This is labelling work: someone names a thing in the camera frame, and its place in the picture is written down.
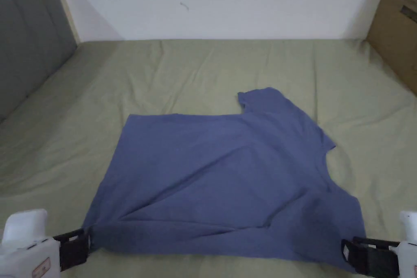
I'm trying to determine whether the bed with pale green sheet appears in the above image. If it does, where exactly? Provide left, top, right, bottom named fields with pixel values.
left=0, top=38, right=417, bottom=278

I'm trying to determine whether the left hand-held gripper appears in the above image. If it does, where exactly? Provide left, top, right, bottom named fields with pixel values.
left=0, top=208, right=94, bottom=278

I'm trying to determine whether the grey padded headboard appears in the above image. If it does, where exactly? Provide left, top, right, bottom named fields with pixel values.
left=0, top=0, right=81, bottom=124

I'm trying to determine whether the blue shirt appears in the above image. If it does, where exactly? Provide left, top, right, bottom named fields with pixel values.
left=83, top=87, right=367, bottom=275

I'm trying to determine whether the brown cardboard carton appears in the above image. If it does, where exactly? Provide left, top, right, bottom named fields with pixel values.
left=366, top=0, right=417, bottom=97

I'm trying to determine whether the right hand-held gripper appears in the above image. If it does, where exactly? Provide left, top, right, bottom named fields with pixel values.
left=340, top=210, right=417, bottom=278

